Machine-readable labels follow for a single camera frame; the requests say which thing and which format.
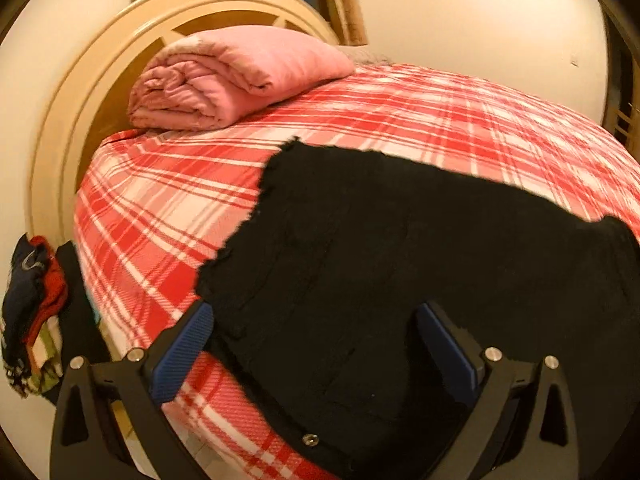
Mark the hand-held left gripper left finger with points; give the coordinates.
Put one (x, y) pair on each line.
(186, 342)

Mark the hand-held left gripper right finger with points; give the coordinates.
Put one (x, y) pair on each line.
(447, 350)

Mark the black pants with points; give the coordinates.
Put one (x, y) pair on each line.
(380, 260)

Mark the dark cloth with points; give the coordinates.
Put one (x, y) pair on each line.
(82, 320)

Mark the red plaid bed blanket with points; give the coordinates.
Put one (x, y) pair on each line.
(165, 210)

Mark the pile of colourful clothes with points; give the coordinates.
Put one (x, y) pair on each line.
(30, 310)

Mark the folded pink quilt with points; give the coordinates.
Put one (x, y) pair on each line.
(225, 77)

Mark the beige arched headboard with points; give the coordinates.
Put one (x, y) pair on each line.
(80, 90)

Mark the grey pillow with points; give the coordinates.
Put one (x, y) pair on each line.
(365, 55)

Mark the beige patterned curtain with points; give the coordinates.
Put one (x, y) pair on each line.
(345, 5)

